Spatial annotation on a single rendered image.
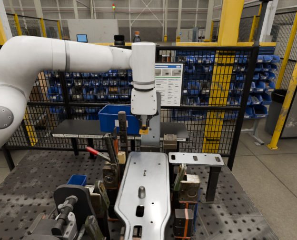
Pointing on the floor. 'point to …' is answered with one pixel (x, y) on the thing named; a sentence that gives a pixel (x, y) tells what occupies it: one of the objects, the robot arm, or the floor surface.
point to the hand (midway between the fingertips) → (144, 123)
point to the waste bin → (274, 110)
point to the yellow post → (224, 36)
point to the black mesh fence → (130, 102)
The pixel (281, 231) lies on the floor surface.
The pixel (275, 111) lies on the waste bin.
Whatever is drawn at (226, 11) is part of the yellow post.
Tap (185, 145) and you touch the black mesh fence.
